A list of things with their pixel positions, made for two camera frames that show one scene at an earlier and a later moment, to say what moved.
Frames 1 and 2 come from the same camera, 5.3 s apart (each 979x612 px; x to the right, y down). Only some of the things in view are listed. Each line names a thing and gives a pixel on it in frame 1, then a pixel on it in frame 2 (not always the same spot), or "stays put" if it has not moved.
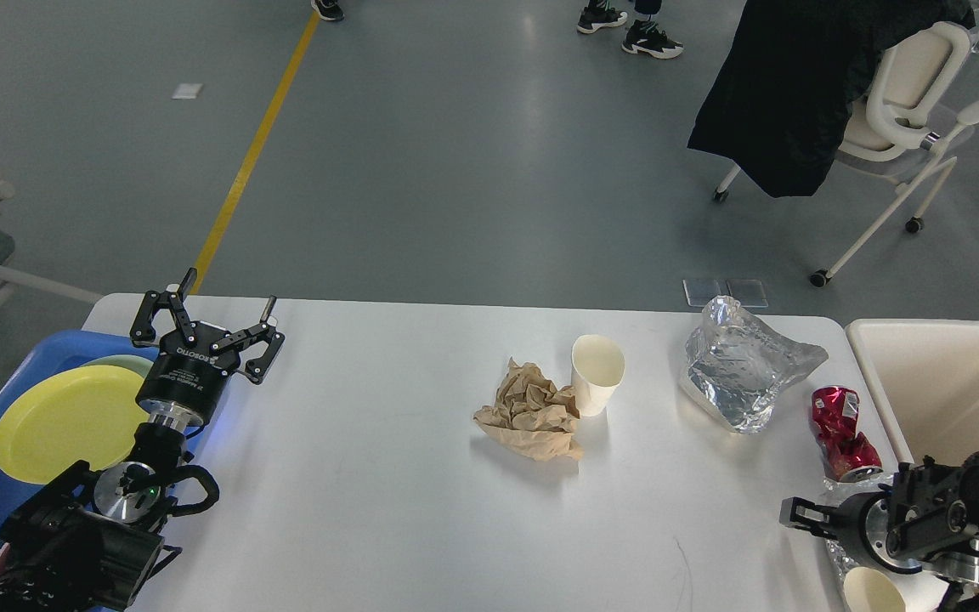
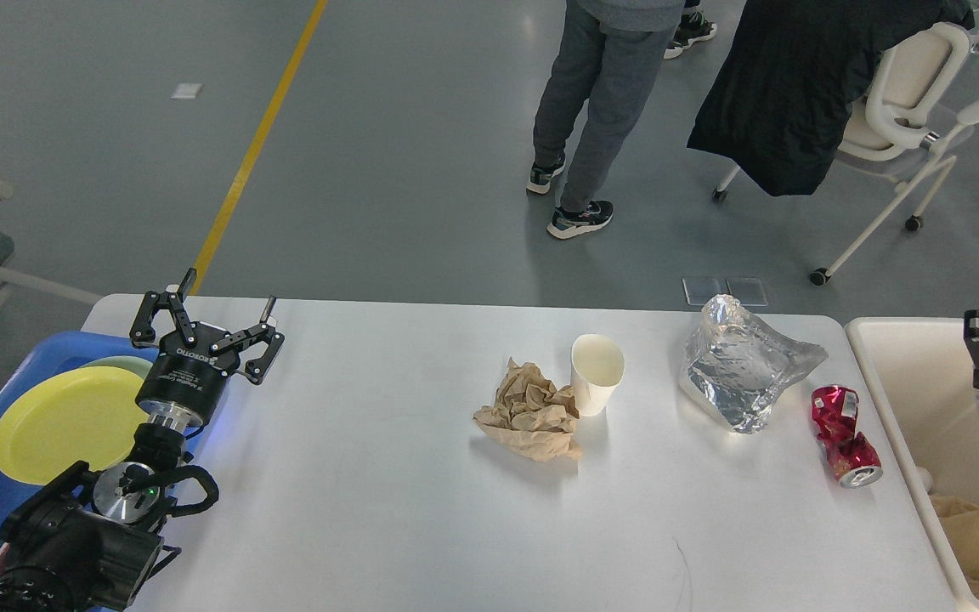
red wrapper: (850, 455) stays put
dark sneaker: (643, 36) → (693, 26)
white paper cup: (597, 365) stays put
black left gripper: (186, 382) stays put
